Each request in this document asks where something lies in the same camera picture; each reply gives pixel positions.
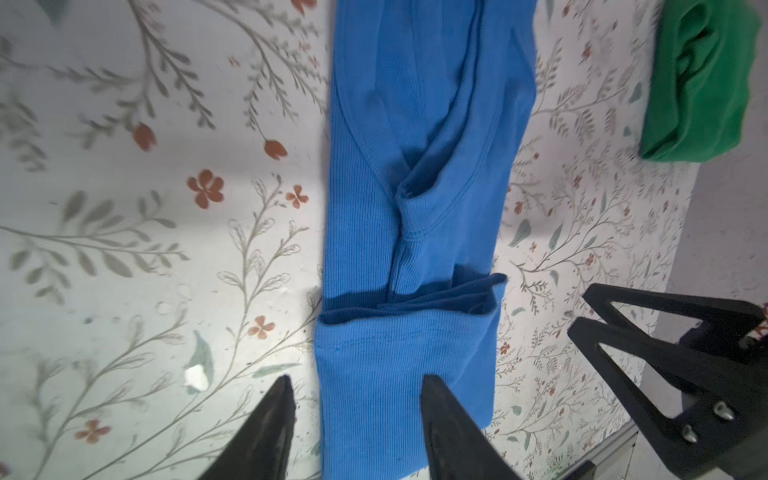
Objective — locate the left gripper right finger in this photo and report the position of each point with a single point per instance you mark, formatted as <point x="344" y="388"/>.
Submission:
<point x="456" y="448"/>

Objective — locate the green tank top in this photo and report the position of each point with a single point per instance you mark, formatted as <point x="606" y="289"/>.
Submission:
<point x="699" y="89"/>

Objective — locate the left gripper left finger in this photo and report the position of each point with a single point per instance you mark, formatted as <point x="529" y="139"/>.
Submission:
<point x="260" y="449"/>

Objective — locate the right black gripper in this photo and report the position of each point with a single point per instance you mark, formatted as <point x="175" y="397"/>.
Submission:
<point x="720" y="367"/>

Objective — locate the aluminium front rail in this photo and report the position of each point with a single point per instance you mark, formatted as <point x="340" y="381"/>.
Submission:
<point x="610" y="459"/>

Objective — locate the blue tank top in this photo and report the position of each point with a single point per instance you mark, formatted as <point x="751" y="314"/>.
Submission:
<point x="430" y="101"/>

